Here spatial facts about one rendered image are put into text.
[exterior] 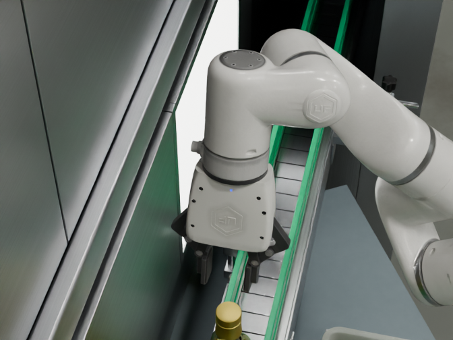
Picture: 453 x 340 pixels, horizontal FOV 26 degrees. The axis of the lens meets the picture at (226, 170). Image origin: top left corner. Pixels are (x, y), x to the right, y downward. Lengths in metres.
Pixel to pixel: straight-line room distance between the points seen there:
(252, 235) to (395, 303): 0.72
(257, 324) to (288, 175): 0.33
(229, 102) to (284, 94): 0.06
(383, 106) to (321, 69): 0.15
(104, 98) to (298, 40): 0.22
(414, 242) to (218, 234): 0.28
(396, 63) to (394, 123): 0.92
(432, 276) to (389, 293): 0.56
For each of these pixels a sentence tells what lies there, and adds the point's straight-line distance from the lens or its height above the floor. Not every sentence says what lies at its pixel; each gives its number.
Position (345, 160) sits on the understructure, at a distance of 2.28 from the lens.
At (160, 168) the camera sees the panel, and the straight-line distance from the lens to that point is 1.28.
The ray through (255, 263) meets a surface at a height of 1.28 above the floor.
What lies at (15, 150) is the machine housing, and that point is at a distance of 0.87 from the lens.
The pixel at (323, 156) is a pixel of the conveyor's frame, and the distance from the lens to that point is 1.86.
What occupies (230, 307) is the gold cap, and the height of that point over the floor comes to 1.16.
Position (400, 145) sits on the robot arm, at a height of 1.41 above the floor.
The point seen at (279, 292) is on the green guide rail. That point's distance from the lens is 1.55.
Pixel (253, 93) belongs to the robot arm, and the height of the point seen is 1.52.
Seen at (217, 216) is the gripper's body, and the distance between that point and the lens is 1.13.
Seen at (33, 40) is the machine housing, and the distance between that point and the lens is 0.87.
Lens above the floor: 2.22
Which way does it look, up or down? 47 degrees down
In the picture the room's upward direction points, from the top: straight up
